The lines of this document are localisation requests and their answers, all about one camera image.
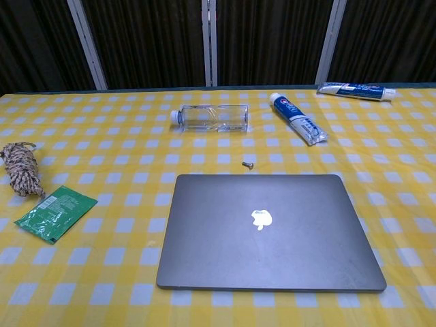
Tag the small metal screw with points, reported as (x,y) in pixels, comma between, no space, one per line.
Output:
(246,164)

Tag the white partition post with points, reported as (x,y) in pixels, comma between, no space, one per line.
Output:
(331,41)
(88,44)
(209,42)

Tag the yellow white checked tablecloth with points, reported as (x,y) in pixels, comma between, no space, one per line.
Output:
(102,279)

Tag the green foil packet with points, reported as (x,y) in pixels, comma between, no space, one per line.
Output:
(56,213)

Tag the grey laptop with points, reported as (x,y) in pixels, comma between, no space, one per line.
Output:
(265,238)

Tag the clear plastic water bottle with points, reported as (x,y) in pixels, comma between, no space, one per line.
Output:
(213,118)

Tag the blue white toothpaste tube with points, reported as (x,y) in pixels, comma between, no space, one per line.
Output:
(357,90)
(299,119)

